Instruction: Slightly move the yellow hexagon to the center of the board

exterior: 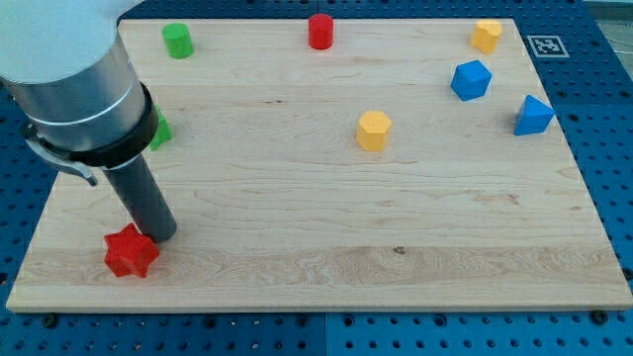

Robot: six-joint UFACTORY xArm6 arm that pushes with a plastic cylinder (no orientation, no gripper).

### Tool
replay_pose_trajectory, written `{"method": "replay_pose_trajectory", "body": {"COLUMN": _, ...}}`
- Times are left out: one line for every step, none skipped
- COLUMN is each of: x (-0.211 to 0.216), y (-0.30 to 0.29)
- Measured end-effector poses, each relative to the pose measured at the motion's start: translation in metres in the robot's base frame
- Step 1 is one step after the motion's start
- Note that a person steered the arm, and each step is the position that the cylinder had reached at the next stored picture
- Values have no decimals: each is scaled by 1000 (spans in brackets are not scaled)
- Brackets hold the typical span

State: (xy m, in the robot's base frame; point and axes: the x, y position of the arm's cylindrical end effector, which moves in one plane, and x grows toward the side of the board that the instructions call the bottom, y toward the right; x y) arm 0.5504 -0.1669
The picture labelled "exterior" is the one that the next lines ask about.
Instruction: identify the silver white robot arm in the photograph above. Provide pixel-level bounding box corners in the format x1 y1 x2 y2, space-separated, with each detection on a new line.
1 0 157 185

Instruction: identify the light wooden board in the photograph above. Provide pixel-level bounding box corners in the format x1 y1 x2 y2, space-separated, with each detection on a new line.
7 19 632 313

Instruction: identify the yellow hexagon block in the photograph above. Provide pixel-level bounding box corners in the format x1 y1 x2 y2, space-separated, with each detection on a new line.
356 111 392 151

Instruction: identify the red cylinder block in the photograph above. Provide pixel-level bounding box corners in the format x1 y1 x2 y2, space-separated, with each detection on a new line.
308 14 334 50

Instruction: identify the green star block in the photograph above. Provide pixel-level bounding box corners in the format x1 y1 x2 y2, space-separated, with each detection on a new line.
149 105 173 151

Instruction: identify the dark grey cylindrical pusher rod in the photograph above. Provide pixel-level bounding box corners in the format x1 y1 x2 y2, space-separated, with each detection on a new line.
103 154 177 243

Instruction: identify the blue pentagon block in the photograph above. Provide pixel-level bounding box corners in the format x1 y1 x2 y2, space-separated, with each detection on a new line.
450 60 493 102

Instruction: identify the green cylinder block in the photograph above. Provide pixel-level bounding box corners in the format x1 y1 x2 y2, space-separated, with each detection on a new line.
161 23 195 59

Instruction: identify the red star block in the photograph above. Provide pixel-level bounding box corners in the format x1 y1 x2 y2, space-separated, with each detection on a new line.
104 223 160 278

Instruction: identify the yellow heart block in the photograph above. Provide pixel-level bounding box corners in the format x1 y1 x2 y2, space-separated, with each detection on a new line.
470 19 503 54

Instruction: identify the blue triangle block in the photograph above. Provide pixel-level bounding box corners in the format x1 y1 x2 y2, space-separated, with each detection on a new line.
513 95 555 135

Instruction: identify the white fiducial marker tag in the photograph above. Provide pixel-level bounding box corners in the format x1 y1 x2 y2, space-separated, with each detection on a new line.
527 35 569 58

